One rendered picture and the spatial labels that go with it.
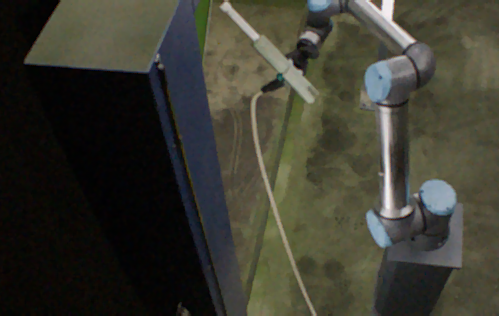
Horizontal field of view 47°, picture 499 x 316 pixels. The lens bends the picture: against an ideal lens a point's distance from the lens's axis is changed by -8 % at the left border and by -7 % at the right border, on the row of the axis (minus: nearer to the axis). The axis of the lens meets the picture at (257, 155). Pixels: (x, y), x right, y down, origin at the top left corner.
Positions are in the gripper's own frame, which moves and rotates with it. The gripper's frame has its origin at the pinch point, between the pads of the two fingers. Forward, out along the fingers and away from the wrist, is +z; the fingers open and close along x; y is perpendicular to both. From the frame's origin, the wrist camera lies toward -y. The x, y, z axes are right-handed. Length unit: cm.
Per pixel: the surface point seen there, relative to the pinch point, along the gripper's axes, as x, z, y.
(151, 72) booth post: 52, 99, -107
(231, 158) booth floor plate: -41, -26, 116
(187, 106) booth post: 43, 91, -94
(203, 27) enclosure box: 31.6, -9.3, 26.3
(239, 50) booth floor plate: -13, -103, 143
